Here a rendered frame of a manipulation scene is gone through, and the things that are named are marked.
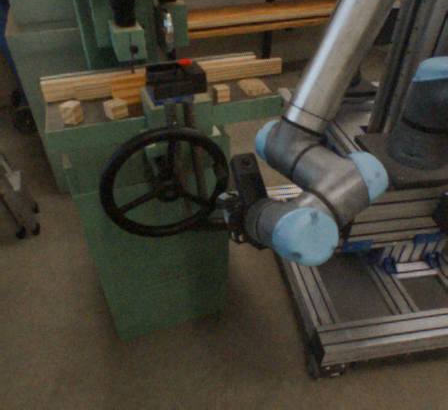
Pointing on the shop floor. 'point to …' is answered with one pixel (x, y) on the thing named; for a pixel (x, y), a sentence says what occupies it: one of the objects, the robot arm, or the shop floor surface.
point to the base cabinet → (156, 260)
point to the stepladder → (12, 182)
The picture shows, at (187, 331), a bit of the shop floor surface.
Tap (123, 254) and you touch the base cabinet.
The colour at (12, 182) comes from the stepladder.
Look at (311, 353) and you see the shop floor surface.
